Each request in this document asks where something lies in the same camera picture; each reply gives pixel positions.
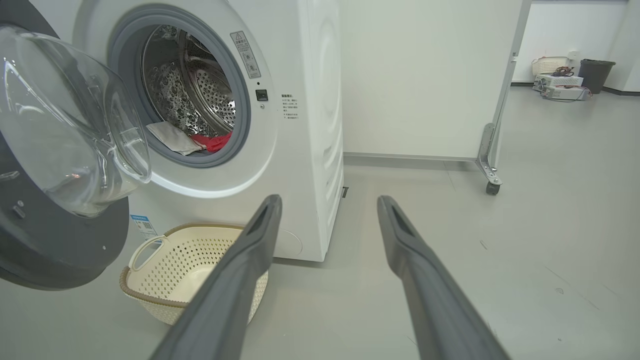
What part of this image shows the red Bulls 23 jersey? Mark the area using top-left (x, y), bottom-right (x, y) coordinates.
top-left (190, 131), bottom-right (234, 154)

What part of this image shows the white woven storage basket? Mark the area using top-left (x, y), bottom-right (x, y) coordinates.
top-left (531, 56), bottom-right (571, 76)

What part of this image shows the white front-load washing machine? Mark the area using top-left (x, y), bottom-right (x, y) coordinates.
top-left (30, 0), bottom-right (346, 263)

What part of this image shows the white partition panel on casters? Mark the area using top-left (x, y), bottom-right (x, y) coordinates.
top-left (340, 0), bottom-right (532, 196)

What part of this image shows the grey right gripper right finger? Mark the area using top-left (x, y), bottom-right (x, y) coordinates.
top-left (376, 194), bottom-right (511, 360)

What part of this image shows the white electronic box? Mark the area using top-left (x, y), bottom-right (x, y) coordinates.
top-left (541, 85), bottom-right (588, 101)
top-left (534, 74), bottom-right (584, 88)

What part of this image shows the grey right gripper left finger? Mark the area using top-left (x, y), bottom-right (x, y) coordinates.
top-left (150, 194), bottom-right (283, 360)

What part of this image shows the black trash bin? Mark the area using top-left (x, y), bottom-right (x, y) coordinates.
top-left (578, 59), bottom-right (616, 95)

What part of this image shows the cream perforated laundry basket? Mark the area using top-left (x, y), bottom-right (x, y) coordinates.
top-left (119, 222), bottom-right (271, 327)

